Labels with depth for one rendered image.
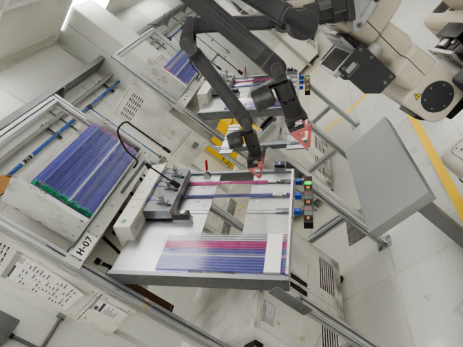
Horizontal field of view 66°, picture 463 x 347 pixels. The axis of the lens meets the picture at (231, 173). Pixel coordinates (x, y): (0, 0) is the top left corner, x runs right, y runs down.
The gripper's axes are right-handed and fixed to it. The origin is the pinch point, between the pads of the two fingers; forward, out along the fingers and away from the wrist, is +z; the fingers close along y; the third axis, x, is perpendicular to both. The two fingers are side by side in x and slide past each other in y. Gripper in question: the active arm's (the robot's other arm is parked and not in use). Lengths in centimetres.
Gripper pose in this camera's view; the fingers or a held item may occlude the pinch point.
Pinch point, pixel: (260, 170)
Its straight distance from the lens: 159.8
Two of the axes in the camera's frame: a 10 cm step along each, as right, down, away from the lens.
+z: 2.8, 8.1, 5.2
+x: 9.5, -1.3, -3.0
